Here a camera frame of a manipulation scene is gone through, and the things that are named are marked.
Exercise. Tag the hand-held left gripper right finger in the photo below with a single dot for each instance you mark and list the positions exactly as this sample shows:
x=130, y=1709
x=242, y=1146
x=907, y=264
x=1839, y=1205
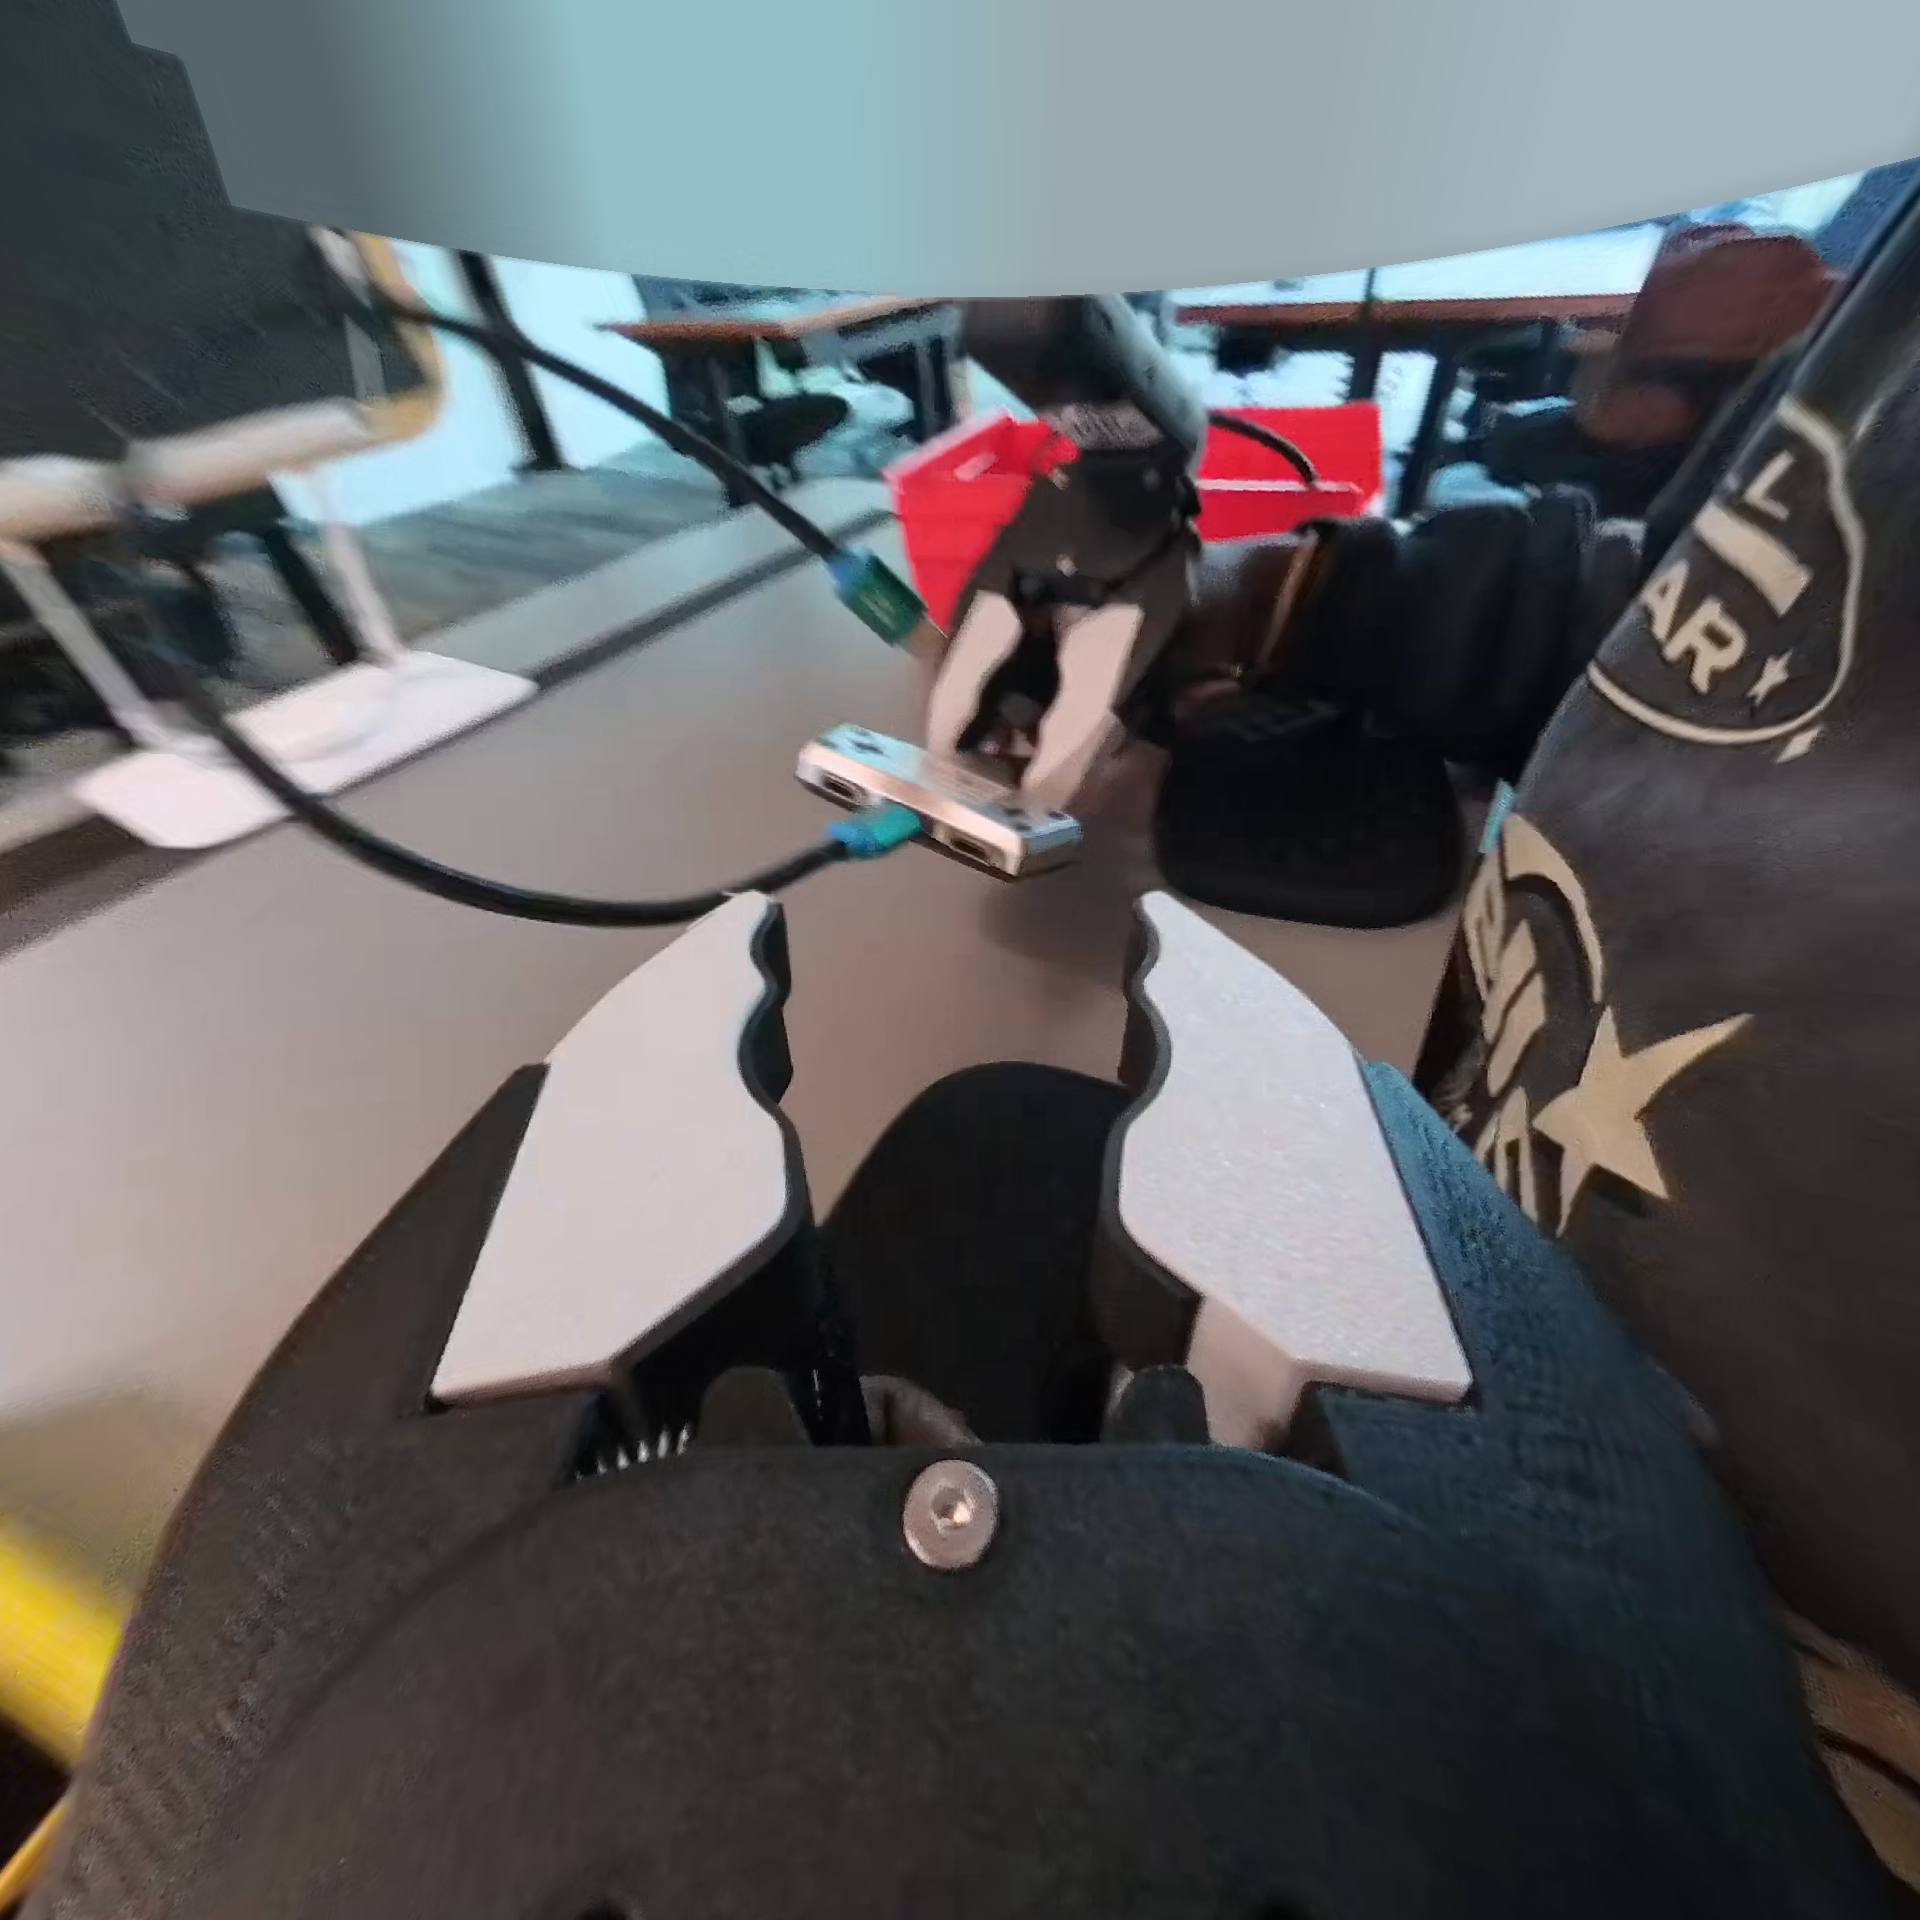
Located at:
x=1277, y=1170

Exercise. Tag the brown leather chair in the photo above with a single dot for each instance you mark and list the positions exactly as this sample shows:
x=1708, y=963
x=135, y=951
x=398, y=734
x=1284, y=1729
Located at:
x=1711, y=315

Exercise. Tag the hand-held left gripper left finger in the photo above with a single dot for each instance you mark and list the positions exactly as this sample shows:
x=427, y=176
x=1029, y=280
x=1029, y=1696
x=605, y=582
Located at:
x=630, y=1170

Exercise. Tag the wooden office desk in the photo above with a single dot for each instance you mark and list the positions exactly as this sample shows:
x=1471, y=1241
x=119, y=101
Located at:
x=1425, y=311
x=751, y=320

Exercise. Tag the person's grey printed shirt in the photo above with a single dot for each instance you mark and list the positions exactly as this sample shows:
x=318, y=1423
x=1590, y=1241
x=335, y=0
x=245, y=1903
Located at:
x=1725, y=902

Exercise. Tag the silver port hub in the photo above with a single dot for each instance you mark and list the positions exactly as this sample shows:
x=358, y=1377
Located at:
x=915, y=781

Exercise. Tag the yellow object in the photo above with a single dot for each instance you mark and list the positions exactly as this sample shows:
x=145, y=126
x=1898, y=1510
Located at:
x=44, y=1621

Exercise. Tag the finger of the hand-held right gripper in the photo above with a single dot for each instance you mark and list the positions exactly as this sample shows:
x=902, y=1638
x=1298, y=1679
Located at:
x=1103, y=675
x=969, y=675

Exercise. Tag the black office chair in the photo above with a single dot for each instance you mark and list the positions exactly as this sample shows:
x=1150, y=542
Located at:
x=781, y=422

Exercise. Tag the white stand with base plate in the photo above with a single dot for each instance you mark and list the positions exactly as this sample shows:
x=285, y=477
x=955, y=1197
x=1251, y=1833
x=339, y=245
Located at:
x=390, y=705

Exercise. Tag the red plastic bin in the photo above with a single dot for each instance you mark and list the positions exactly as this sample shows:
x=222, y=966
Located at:
x=974, y=495

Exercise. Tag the person's right forearm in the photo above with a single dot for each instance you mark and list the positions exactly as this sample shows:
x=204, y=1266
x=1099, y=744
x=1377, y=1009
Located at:
x=1471, y=600

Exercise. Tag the person's right hand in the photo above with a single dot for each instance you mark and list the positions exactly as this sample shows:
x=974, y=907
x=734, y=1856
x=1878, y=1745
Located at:
x=1237, y=616

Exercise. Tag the black honeycomb pad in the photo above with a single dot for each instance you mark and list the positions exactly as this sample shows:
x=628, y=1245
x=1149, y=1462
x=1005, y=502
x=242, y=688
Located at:
x=1307, y=840

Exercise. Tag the wood-framed dark monitor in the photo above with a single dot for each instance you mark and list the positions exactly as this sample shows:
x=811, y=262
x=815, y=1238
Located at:
x=90, y=299

